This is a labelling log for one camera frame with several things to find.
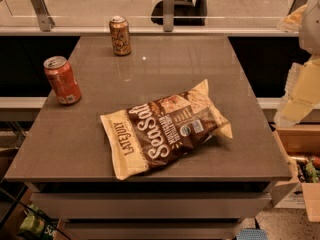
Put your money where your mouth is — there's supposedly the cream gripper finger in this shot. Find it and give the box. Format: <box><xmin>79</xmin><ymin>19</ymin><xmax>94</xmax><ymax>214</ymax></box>
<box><xmin>274</xmin><ymin>55</ymin><xmax>320</xmax><ymax>127</ymax></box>
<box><xmin>277</xmin><ymin>4</ymin><xmax>307</xmax><ymax>32</ymax></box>

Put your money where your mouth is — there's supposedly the cardboard box with items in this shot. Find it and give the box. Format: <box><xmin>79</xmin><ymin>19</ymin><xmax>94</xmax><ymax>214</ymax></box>
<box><xmin>271</xmin><ymin>125</ymin><xmax>320</xmax><ymax>222</ymax></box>

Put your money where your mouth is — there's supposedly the red soda can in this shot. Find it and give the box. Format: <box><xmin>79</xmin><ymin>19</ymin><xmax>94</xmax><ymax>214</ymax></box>
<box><xmin>43</xmin><ymin>56</ymin><xmax>81</xmax><ymax>105</ymax></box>

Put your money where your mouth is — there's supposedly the green snack bag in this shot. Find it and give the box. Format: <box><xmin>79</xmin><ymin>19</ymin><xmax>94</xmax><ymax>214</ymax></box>
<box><xmin>18</xmin><ymin>203</ymin><xmax>58</xmax><ymax>240</ymax></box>

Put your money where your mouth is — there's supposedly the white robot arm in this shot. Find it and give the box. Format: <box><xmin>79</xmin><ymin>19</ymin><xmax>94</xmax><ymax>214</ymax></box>
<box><xmin>274</xmin><ymin>0</ymin><xmax>320</xmax><ymax>127</ymax></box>

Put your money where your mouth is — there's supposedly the left metal railing bracket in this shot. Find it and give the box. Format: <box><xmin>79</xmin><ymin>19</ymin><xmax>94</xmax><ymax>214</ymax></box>
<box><xmin>30</xmin><ymin>0</ymin><xmax>55</xmax><ymax>32</ymax></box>

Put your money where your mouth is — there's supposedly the middle metal railing bracket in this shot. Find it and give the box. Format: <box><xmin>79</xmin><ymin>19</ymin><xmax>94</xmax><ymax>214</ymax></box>
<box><xmin>163</xmin><ymin>0</ymin><xmax>174</xmax><ymax>32</ymax></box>

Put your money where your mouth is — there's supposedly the blue mesh object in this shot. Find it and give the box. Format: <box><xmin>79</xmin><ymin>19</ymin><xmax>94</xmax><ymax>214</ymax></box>
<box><xmin>236</xmin><ymin>229</ymin><xmax>268</xmax><ymax>240</ymax></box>

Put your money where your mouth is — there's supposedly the orange soda can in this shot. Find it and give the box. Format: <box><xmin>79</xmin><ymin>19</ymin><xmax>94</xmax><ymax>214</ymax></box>
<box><xmin>109</xmin><ymin>16</ymin><xmax>131</xmax><ymax>56</ymax></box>

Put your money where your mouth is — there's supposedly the brown sea salt chip bag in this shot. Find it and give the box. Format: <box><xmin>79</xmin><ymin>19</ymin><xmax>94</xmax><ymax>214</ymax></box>
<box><xmin>100</xmin><ymin>80</ymin><xmax>233</xmax><ymax>180</ymax></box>

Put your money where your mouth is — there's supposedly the black office chair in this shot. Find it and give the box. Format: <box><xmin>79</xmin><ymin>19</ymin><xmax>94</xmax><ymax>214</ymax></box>
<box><xmin>150</xmin><ymin>0</ymin><xmax>212</xmax><ymax>27</ymax></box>

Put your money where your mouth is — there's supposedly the grey table drawer unit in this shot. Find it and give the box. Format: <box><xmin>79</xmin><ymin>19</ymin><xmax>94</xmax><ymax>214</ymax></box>
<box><xmin>31</xmin><ymin>192</ymin><xmax>271</xmax><ymax>240</ymax></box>

